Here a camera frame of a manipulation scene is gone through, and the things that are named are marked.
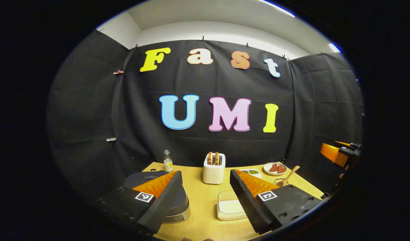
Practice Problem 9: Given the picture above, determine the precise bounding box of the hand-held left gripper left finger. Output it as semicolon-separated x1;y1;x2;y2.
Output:
91;171;184;235

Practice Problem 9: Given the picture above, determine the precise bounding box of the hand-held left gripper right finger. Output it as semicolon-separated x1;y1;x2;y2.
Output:
229;169;324;235

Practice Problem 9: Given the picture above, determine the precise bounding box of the black rice cooker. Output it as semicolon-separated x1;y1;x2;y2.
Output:
124;170;191;224

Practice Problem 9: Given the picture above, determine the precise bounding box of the white rice container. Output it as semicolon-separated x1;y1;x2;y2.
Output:
217;191;248;221

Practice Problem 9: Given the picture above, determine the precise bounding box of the wooden spoon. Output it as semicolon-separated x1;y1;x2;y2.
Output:
281;166;300;187

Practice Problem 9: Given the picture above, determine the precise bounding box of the white divided bean dish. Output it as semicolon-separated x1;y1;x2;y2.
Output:
240;168;262;178

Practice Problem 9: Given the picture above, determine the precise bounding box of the glass bottle yellow label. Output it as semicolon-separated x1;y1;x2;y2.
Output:
164;150;174;173

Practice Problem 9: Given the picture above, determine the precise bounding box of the white round plate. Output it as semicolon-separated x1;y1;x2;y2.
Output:
263;162;288;176

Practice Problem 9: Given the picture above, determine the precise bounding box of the white toaster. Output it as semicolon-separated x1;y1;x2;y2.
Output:
203;152;226;184

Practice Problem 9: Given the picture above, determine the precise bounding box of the black backdrop cloth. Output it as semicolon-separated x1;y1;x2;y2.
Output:
46;30;364;201

